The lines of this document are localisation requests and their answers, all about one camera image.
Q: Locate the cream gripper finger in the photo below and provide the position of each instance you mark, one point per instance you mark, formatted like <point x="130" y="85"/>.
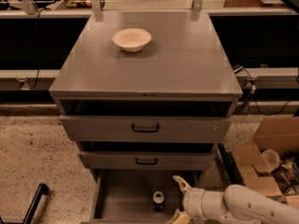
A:
<point x="180" y="217"/>
<point x="183" y="184"/>

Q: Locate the grey bottom drawer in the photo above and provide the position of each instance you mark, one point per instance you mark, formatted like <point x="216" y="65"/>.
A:
<point x="124" y="196"/>

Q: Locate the clear plastic cup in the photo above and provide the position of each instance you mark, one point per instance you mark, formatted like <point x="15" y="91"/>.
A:
<point x="272" y="159"/>

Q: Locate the grey middle drawer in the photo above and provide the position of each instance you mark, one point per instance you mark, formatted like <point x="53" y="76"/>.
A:
<point x="146" y="156"/>

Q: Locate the black chair leg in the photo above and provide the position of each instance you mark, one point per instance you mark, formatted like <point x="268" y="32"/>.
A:
<point x="42" y="190"/>

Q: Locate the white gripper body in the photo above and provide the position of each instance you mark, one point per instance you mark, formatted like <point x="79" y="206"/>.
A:
<point x="192" y="201"/>

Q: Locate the white paper bowl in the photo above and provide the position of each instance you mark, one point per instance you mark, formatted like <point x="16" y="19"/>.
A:
<point x="131" y="39"/>

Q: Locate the brown cardboard box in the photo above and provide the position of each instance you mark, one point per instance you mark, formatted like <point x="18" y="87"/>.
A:
<point x="279" y="134"/>

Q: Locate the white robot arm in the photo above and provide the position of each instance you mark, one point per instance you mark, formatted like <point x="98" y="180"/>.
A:
<point x="236" y="205"/>

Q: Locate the grey top drawer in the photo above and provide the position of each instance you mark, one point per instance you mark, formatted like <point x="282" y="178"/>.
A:
<point x="145" y="129"/>

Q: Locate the grey drawer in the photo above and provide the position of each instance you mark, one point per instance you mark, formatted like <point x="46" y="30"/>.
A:
<point x="124" y="196"/>
<point x="145" y="129"/>
<point x="146" y="156"/>

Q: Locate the black metal bar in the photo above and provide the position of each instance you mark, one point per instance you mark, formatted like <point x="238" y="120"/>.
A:
<point x="229" y="164"/>

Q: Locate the grey drawer cabinet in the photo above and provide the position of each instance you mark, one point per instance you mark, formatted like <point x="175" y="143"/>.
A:
<point x="182" y="72"/>

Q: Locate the crumpled snack bags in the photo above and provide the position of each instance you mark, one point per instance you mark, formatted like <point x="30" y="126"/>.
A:
<point x="287" y="174"/>

